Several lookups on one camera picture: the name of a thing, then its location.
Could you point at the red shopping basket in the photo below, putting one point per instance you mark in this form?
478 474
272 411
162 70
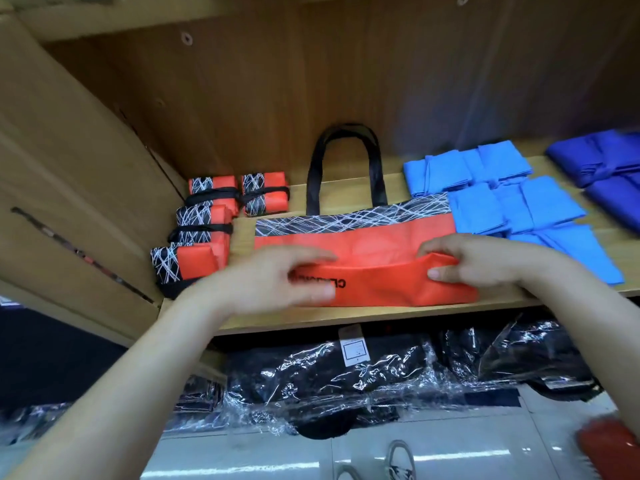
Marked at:
610 450

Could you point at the red bag with black lettering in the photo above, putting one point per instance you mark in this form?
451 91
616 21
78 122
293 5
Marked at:
195 260
272 190
380 245
210 220

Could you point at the person's right hand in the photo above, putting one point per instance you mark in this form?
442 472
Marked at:
490 263

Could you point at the black plastic-wrapped bag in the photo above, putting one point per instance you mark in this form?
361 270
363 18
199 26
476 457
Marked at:
520 355
190 405

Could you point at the black wrapped bag with tag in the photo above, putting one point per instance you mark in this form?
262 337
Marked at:
300 380

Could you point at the wooden shelf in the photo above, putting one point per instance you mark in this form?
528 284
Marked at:
300 75

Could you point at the person's left hand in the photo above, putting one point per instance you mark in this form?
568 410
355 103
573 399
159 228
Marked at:
260 285

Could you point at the person's right shoe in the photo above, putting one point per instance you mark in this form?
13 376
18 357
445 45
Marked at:
400 462

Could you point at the person's right forearm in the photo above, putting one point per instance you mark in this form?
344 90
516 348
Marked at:
595 330

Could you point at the person's left forearm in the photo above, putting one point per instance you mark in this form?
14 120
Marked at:
110 405

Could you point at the white paper tag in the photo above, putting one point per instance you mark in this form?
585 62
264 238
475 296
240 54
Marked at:
353 347

